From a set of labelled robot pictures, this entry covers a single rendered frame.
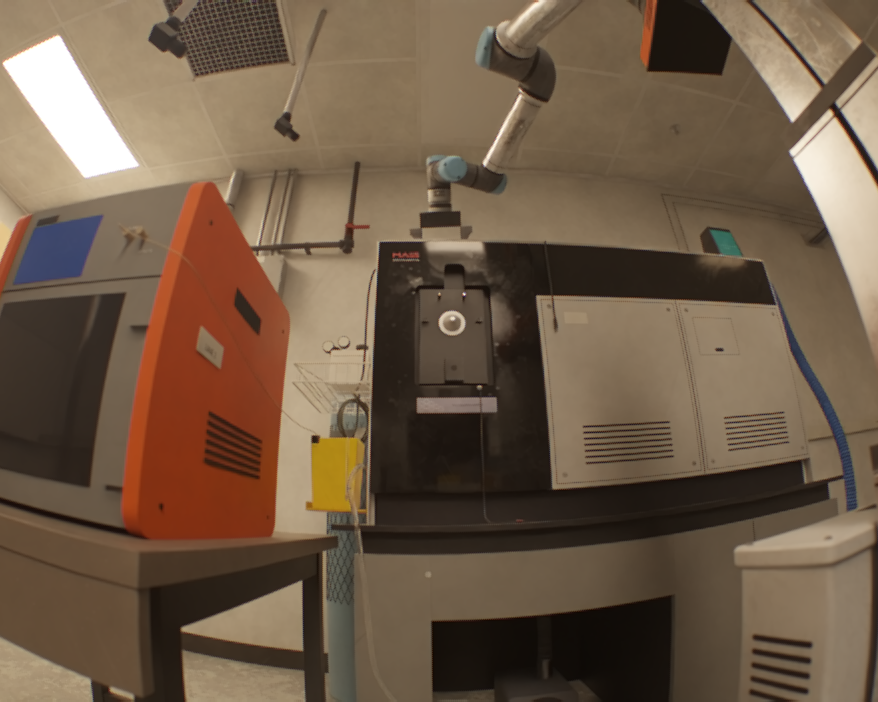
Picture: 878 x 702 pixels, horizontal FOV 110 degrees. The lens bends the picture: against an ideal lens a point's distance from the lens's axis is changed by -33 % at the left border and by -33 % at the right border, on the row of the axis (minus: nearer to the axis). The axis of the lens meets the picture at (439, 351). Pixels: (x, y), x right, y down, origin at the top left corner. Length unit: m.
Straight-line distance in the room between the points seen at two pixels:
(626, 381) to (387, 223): 1.87
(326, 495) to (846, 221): 1.00
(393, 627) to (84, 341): 0.72
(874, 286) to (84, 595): 0.67
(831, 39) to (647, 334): 0.89
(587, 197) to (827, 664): 2.84
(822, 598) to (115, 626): 0.51
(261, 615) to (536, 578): 1.61
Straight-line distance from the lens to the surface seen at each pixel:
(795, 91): 0.54
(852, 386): 3.65
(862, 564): 0.41
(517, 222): 2.73
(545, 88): 1.30
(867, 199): 0.44
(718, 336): 1.33
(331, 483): 1.03
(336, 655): 1.88
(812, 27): 0.56
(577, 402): 1.07
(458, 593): 0.92
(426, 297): 1.12
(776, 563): 0.39
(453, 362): 1.04
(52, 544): 0.43
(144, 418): 0.48
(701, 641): 1.13
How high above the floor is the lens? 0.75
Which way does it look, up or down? 21 degrees up
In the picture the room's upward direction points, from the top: 1 degrees counter-clockwise
